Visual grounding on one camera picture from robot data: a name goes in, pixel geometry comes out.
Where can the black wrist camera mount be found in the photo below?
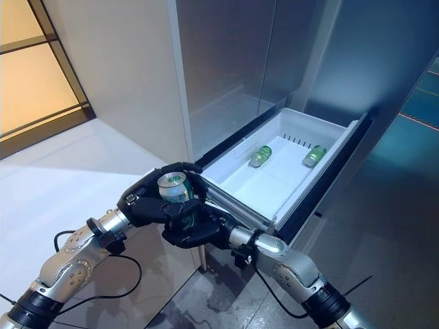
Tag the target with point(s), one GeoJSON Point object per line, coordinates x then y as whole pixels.
{"type": "Point", "coordinates": [109, 240]}
{"type": "Point", "coordinates": [245, 252]}

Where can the white plastic fridge drawer bin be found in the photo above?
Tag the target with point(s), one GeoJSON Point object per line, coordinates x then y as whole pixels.
{"type": "Point", "coordinates": [254, 185]}

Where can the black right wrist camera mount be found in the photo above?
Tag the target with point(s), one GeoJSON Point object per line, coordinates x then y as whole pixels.
{"type": "Point", "coordinates": [245, 252]}

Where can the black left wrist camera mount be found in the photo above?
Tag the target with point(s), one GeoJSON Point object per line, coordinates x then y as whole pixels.
{"type": "Point", "coordinates": [109, 240]}

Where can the tall white cabinet panel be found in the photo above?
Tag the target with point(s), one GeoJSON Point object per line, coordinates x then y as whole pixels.
{"type": "Point", "coordinates": [120, 75]}

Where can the dark framed frosted window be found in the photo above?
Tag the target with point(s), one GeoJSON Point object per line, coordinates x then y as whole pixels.
{"type": "Point", "coordinates": [31, 79]}

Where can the stainless steel fridge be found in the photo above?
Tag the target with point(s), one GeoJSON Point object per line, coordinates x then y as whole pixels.
{"type": "Point", "coordinates": [223, 61]}

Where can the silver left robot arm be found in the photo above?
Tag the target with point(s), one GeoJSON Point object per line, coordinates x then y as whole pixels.
{"type": "Point", "coordinates": [65, 267]}

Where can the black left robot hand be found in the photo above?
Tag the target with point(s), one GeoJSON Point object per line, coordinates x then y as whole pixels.
{"type": "Point", "coordinates": [144, 205]}

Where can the green beer can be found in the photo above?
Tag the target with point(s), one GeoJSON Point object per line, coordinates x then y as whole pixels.
{"type": "Point", "coordinates": [171, 192]}
{"type": "Point", "coordinates": [260, 157]}
{"type": "Point", "coordinates": [314, 156]}

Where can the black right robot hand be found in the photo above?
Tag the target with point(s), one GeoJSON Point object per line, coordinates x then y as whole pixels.
{"type": "Point", "coordinates": [209, 226]}

